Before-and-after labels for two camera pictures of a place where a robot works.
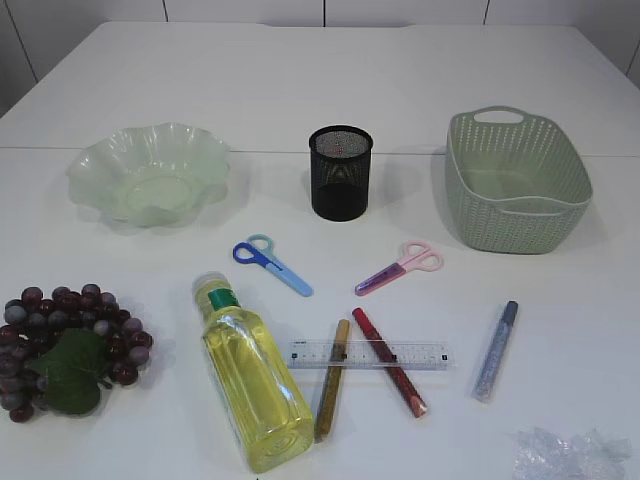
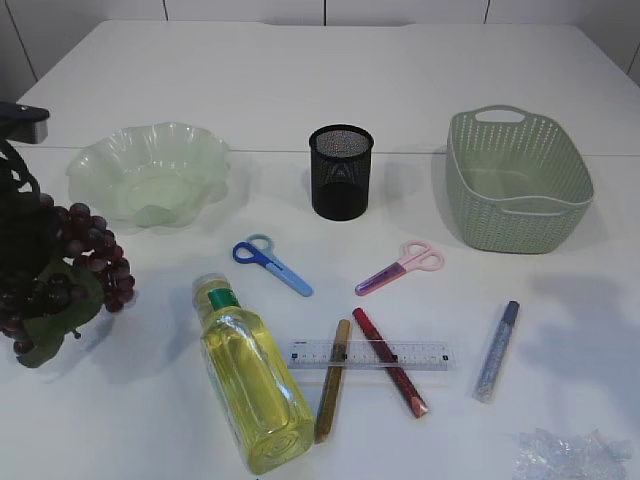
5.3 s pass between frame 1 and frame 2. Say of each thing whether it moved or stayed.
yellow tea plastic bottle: stayed
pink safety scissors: stayed
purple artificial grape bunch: moved
